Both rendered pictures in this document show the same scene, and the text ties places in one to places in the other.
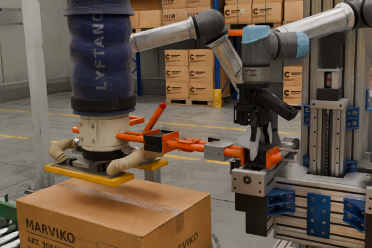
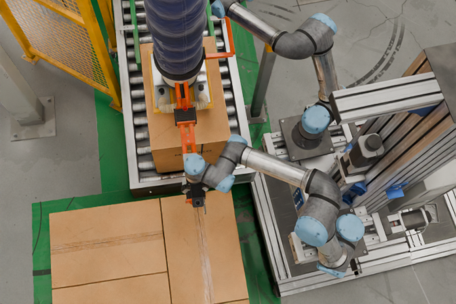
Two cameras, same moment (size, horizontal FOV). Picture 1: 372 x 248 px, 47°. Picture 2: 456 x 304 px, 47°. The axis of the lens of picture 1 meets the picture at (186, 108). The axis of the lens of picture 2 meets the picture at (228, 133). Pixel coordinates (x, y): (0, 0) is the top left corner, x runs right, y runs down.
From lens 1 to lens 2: 2.11 m
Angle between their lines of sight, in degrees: 65
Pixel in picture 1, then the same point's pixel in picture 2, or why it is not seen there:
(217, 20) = (296, 56)
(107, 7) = (163, 38)
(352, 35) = (387, 163)
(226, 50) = (315, 62)
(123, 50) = (179, 57)
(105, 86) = (163, 66)
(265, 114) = not seen: hidden behind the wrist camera
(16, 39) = not seen: outside the picture
